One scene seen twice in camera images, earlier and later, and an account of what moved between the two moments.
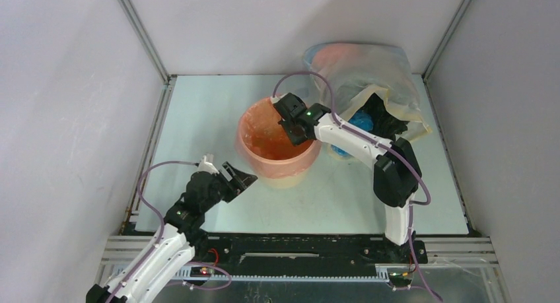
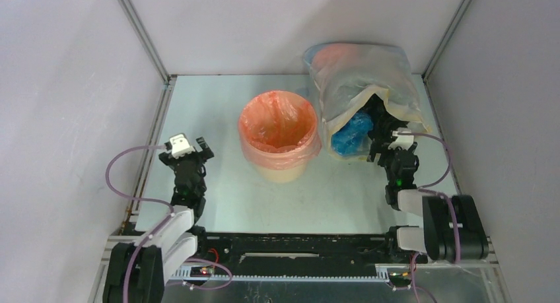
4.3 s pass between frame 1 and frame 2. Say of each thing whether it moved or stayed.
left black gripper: moved
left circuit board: stayed
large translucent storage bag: stayed
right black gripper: moved
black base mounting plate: stayed
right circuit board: stayed
